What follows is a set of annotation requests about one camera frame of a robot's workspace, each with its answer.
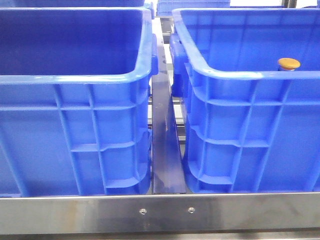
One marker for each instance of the blue empty target bin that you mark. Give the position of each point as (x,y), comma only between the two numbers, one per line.
(250,128)

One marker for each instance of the steel front rail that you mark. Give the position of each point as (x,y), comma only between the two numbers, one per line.
(166,213)

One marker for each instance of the blue bin with buttons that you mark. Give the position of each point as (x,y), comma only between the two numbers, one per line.
(74,91)

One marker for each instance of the blue crate in background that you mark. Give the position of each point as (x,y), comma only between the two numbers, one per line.
(165,7)

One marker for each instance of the blue bin behind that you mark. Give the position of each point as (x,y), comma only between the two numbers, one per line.
(76,3)

